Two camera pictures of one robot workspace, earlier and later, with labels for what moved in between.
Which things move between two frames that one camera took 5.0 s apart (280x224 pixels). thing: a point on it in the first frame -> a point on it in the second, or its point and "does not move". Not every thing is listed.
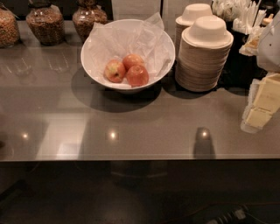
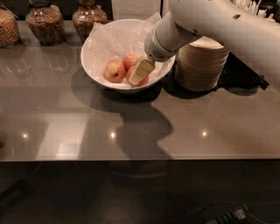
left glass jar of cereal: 10,34 does not move
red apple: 136,75 does not move
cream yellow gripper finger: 267,102 -> 156,51
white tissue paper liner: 115,40 does not move
